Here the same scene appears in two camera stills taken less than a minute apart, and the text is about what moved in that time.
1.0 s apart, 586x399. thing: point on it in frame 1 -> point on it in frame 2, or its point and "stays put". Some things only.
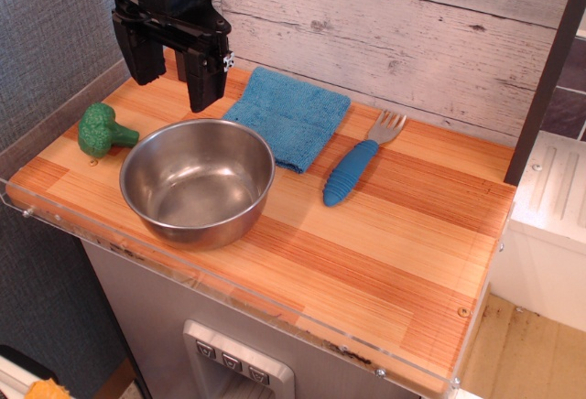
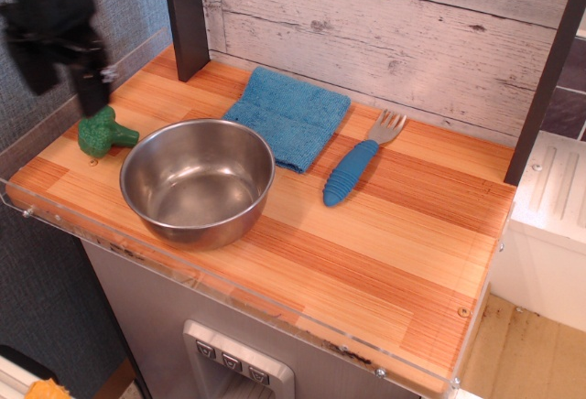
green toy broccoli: x=99 y=132 stays put
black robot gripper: x=174 y=1 -> x=47 y=19
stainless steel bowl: x=198 y=184 stays put
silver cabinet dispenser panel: x=226 y=367 stays put
